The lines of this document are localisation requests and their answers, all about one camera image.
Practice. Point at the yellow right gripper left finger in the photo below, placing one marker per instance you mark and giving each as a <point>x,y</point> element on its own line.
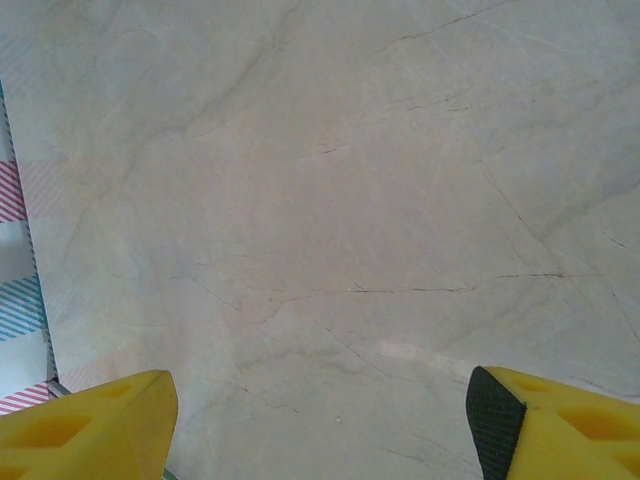
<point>85,435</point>

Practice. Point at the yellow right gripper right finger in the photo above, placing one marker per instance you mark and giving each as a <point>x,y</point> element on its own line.
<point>565,435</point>

